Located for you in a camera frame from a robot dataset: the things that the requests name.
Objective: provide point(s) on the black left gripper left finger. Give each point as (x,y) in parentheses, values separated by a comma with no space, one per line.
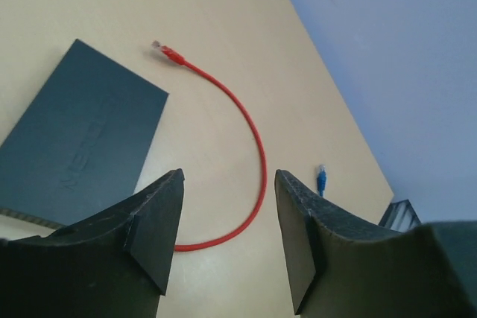
(115,263)

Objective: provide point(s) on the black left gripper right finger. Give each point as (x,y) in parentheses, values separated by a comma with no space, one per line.
(340,265)

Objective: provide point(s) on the black network switch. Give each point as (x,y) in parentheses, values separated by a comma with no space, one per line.
(80,146)

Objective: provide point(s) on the aluminium frame rail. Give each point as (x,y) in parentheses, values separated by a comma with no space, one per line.
(400,216)

